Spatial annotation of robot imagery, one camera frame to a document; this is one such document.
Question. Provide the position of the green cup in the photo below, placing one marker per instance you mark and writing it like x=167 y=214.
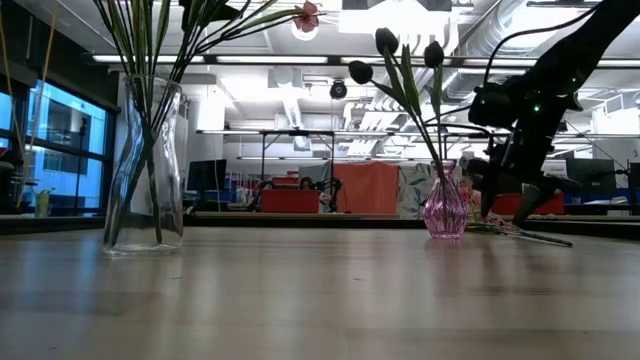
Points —
x=43 y=205

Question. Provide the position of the white ceiling strip light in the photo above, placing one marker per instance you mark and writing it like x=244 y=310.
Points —
x=360 y=60
x=475 y=62
x=270 y=59
x=197 y=59

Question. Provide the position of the red storage bin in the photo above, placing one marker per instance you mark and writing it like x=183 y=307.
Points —
x=290 y=201
x=507 y=205

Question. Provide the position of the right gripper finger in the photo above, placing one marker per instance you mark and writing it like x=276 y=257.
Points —
x=490 y=192
x=535 y=200

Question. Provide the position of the floral patterned cloth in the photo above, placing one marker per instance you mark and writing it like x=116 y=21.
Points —
x=412 y=192

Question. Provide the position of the black aluminium table frame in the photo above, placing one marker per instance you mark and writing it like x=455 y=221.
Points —
x=300 y=221

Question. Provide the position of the orange cloth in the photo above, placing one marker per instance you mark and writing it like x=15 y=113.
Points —
x=370 y=190

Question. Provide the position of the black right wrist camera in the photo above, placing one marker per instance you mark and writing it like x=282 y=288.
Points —
x=492 y=107

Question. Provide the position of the black folding table frame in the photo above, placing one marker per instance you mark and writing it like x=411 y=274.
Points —
x=263 y=160

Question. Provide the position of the person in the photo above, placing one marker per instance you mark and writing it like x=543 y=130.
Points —
x=306 y=184

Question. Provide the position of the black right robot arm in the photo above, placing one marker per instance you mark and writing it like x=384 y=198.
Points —
x=580 y=50

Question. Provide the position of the small pink glass vase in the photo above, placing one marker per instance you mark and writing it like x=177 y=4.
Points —
x=445 y=215

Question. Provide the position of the black ceiling camera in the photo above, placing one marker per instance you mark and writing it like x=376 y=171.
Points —
x=338 y=89

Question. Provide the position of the blue-lit window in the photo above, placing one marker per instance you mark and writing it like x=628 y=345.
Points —
x=65 y=150

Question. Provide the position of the tall clear glass vase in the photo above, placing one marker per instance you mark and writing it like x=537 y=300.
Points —
x=165 y=210

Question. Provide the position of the dark tulip flowers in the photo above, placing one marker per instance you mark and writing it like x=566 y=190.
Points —
x=365 y=120

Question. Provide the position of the black computer monitor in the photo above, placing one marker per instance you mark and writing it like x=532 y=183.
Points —
x=595 y=175
x=206 y=175

